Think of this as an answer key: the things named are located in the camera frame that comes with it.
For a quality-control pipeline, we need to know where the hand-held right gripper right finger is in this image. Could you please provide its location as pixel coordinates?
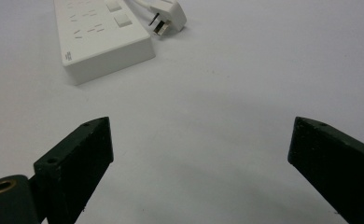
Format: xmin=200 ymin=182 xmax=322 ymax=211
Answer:
xmin=287 ymin=116 xmax=364 ymax=224

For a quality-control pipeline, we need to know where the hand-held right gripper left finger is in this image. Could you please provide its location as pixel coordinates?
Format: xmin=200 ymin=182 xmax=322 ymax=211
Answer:
xmin=33 ymin=116 xmax=115 ymax=224

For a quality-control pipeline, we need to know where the white power strip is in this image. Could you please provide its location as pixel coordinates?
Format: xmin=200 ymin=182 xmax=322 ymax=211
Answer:
xmin=52 ymin=0 xmax=157 ymax=87

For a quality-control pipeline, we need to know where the white power plug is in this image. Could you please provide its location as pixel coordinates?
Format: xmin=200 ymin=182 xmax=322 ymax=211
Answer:
xmin=147 ymin=0 xmax=188 ymax=36

